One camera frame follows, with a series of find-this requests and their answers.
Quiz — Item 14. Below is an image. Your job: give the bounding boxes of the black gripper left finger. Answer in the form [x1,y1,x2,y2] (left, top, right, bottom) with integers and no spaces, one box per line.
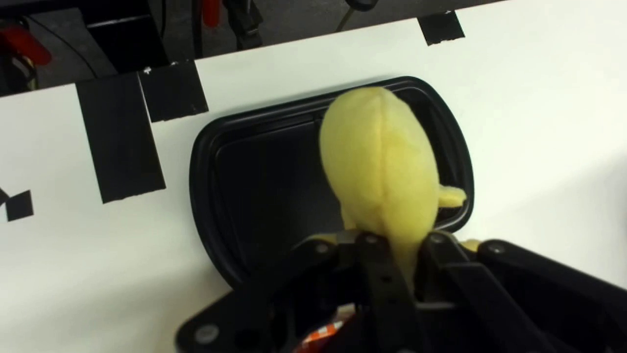
[354,232,423,353]

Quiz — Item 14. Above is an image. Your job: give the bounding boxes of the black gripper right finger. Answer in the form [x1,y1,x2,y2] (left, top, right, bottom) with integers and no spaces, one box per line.
[419,234,556,353]

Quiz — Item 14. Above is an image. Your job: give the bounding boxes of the yellow banana plushie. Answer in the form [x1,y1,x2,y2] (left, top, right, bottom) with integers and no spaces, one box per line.
[317,85,468,291]

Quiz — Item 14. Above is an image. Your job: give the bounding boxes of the black ribbed plate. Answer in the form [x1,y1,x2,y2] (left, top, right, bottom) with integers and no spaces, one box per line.
[188,75,476,291]

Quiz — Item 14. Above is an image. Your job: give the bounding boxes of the black tape piece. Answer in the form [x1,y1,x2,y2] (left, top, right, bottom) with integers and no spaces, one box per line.
[417,9,466,48]

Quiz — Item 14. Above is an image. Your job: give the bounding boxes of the black tape square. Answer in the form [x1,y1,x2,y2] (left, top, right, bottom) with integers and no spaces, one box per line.
[137,60,211,124]

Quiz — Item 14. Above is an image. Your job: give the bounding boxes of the long black tape strip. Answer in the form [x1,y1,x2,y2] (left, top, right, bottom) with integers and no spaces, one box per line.
[76,71,166,205]

